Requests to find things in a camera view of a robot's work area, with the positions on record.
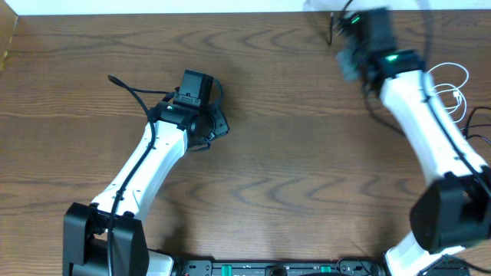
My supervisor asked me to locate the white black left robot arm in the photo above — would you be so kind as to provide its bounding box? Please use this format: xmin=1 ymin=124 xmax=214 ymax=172
xmin=62 ymin=102 xmax=229 ymax=275

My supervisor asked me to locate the white usb cable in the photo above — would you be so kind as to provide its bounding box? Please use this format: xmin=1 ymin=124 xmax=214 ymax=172
xmin=426 ymin=61 xmax=470 ymax=124

